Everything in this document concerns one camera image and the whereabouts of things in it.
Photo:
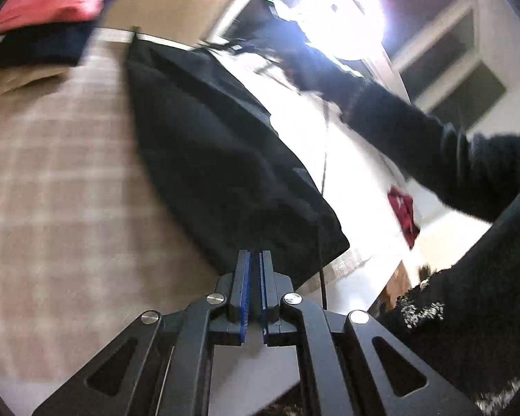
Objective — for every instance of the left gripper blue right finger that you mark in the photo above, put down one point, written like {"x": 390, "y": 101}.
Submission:
{"x": 349, "y": 363}

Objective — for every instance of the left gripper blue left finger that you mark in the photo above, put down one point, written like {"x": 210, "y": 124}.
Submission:
{"x": 161, "y": 364}

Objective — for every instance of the black yellow striped garment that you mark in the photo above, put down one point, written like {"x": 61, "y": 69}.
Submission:
{"x": 221, "y": 169}

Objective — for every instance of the right forearm black sleeve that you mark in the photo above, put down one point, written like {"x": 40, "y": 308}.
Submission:
{"x": 477, "y": 175}

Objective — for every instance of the dark folded clothes stack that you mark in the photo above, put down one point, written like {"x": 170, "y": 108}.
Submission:
{"x": 60, "y": 44}

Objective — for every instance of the person torso black sweater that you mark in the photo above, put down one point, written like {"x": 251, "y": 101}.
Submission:
{"x": 465, "y": 321}

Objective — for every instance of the beige plaid table cloth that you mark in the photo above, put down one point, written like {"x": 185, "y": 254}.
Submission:
{"x": 85, "y": 244}

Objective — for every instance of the dark red garment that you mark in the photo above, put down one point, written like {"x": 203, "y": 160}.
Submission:
{"x": 403, "y": 208}

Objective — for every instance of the white ring light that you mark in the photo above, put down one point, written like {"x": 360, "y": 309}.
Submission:
{"x": 344, "y": 29}

